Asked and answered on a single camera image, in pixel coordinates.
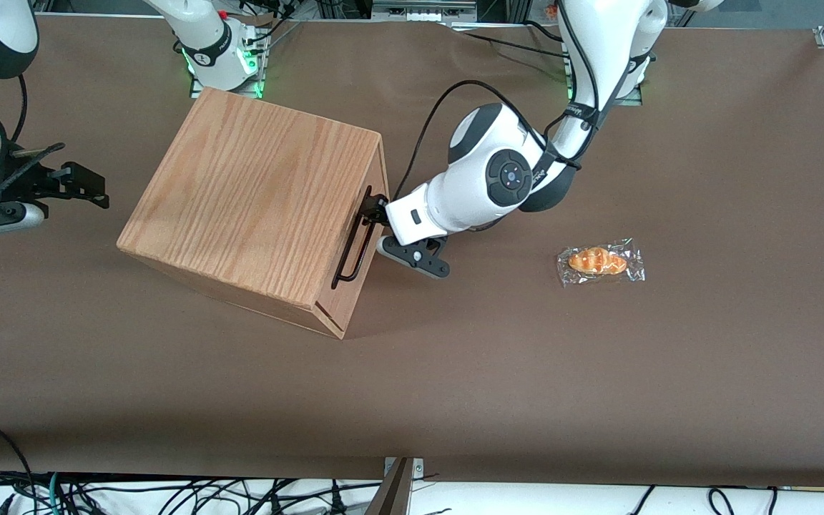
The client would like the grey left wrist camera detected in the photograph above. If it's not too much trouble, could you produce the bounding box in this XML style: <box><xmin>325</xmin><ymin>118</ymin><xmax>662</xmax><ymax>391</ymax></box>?
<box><xmin>376</xmin><ymin>235</ymin><xmax>451</xmax><ymax>280</ymax></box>

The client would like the small metal bracket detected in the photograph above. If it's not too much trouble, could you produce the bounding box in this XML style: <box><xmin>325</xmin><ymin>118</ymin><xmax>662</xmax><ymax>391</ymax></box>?
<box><xmin>383</xmin><ymin>458</ymin><xmax>425</xmax><ymax>479</ymax></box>

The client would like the table cover sheet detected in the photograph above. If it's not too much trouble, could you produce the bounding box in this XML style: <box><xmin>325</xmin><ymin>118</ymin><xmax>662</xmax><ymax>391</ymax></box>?
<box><xmin>0</xmin><ymin>14</ymin><xmax>824</xmax><ymax>489</ymax></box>

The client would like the wooden drawer cabinet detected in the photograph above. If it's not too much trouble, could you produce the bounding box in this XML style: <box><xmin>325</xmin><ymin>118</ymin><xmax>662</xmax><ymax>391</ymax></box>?
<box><xmin>117</xmin><ymin>87</ymin><xmax>390</xmax><ymax>340</ymax></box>

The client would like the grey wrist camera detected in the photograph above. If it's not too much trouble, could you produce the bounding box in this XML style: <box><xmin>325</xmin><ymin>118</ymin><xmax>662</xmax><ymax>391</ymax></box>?
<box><xmin>376</xmin><ymin>235</ymin><xmax>451</xmax><ymax>280</ymax></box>
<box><xmin>0</xmin><ymin>202</ymin><xmax>46</xmax><ymax>241</ymax></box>

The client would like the grey equipment box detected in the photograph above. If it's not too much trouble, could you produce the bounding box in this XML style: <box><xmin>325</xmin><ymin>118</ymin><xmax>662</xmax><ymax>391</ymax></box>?
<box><xmin>371</xmin><ymin>0</ymin><xmax>481</xmax><ymax>24</ymax></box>

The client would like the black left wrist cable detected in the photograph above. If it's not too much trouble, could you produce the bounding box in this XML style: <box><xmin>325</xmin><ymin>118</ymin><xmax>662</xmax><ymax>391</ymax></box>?
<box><xmin>392</xmin><ymin>0</ymin><xmax>631</xmax><ymax>201</ymax></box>

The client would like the long black cable on table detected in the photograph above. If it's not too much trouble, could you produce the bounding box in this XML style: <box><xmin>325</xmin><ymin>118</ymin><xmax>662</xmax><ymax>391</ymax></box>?
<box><xmin>455</xmin><ymin>20</ymin><xmax>572</xmax><ymax>59</ymax></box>

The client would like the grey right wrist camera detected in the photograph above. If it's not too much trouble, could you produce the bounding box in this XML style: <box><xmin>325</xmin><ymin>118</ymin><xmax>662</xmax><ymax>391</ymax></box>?
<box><xmin>0</xmin><ymin>202</ymin><xmax>46</xmax><ymax>241</ymax></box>

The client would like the black cable bundle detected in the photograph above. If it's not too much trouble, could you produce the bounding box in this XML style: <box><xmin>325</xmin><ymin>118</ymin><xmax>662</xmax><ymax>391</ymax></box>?
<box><xmin>237</xmin><ymin>0</ymin><xmax>305</xmax><ymax>44</ymax></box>

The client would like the bread roll in plastic wrap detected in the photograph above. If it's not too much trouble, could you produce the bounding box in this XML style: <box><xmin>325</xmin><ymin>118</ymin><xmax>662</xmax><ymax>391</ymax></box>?
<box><xmin>556</xmin><ymin>237</ymin><xmax>647</xmax><ymax>288</ymax></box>

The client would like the brown wedge-shaped post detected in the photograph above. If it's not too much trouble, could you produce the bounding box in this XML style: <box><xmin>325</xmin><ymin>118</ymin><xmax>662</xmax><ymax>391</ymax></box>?
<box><xmin>365</xmin><ymin>458</ymin><xmax>414</xmax><ymax>515</ymax></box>

